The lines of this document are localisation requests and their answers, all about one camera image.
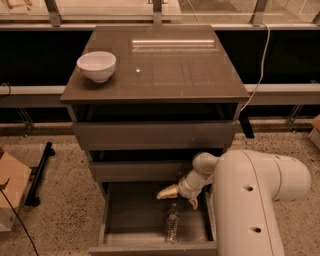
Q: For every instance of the white ceramic bowl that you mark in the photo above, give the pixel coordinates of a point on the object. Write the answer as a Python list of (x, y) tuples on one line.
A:
[(97, 66)]

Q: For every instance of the clear plastic water bottle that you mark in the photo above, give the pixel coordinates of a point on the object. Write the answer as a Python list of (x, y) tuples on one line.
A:
[(172, 223)]

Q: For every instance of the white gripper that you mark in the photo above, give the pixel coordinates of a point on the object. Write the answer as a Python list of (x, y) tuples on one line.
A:
[(187, 189)]

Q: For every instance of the brown drawer cabinet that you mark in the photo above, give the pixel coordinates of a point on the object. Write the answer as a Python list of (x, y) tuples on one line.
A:
[(169, 74)]

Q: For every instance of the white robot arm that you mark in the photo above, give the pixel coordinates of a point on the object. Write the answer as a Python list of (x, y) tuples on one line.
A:
[(245, 185)]

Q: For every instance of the cardboard box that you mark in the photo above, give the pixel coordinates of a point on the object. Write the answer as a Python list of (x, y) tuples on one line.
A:
[(314, 135), (14, 175)]

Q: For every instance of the metal window railing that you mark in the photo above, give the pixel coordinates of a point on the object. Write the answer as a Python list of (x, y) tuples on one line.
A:
[(84, 15)]

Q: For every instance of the top drawer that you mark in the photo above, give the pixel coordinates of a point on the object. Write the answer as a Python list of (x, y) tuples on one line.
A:
[(147, 135)]

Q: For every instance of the cardboard box right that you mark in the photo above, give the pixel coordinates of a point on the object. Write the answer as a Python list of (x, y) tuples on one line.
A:
[(314, 135)]

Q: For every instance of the cardboard box left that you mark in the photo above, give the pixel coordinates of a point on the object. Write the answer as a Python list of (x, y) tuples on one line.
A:
[(14, 175)]

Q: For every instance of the middle drawer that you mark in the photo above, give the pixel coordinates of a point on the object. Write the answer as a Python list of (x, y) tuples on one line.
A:
[(144, 170)]

